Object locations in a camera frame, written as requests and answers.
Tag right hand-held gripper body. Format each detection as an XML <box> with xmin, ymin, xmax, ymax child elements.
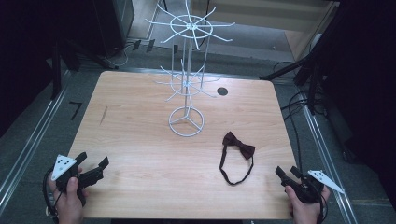
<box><xmin>281</xmin><ymin>169</ymin><xmax>346</xmax><ymax>205</ymax></box>

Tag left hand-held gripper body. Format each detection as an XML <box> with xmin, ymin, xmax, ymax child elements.
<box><xmin>50</xmin><ymin>154</ymin><xmax>105</xmax><ymax>191</ymax></box>

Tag dark red bow tie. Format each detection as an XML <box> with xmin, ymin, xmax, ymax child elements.
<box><xmin>219</xmin><ymin>131</ymin><xmax>256</xmax><ymax>187</ymax></box>

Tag white wire display rack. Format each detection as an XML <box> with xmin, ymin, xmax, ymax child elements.
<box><xmin>144</xmin><ymin>0</ymin><xmax>236</xmax><ymax>138</ymax></box>

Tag person's right hand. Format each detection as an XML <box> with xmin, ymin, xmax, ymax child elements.
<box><xmin>284</xmin><ymin>185</ymin><xmax>332</xmax><ymax>224</ymax></box>

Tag person's left hand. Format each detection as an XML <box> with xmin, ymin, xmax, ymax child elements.
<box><xmin>48</xmin><ymin>167</ymin><xmax>91</xmax><ymax>224</ymax></box>

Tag black tripod stand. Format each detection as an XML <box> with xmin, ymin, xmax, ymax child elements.
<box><xmin>259</xmin><ymin>46</ymin><xmax>329</xmax><ymax>117</ymax></box>
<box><xmin>46</xmin><ymin>36</ymin><xmax>120</xmax><ymax>101</ymax></box>

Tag black cabinet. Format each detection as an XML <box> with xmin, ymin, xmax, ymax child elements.
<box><xmin>92</xmin><ymin>0</ymin><xmax>135</xmax><ymax>59</ymax></box>

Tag light wooden platform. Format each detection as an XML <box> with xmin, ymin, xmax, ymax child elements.
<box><xmin>190</xmin><ymin>0</ymin><xmax>341</xmax><ymax>62</ymax></box>

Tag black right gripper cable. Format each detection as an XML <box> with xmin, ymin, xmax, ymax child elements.
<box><xmin>317</xmin><ymin>186</ymin><xmax>329</xmax><ymax>224</ymax></box>

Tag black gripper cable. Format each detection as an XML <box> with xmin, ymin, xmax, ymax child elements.
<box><xmin>42</xmin><ymin>168</ymin><xmax>61</xmax><ymax>222</ymax></box>
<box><xmin>317</xmin><ymin>186</ymin><xmax>329</xmax><ymax>224</ymax></box>

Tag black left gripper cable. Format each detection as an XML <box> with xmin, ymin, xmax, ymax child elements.
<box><xmin>42</xmin><ymin>168</ymin><xmax>61</xmax><ymax>222</ymax></box>

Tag metal floor rail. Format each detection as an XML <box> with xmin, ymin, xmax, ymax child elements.
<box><xmin>0</xmin><ymin>69</ymin><xmax>73</xmax><ymax>209</ymax></box>
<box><xmin>302</xmin><ymin>104</ymin><xmax>359</xmax><ymax>224</ymax></box>

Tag black floor cable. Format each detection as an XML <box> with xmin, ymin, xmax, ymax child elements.
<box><xmin>279</xmin><ymin>89</ymin><xmax>314</xmax><ymax>175</ymax></box>

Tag white floor cable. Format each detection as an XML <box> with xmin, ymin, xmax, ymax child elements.
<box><xmin>104</xmin><ymin>42</ymin><xmax>138</xmax><ymax>68</ymax></box>

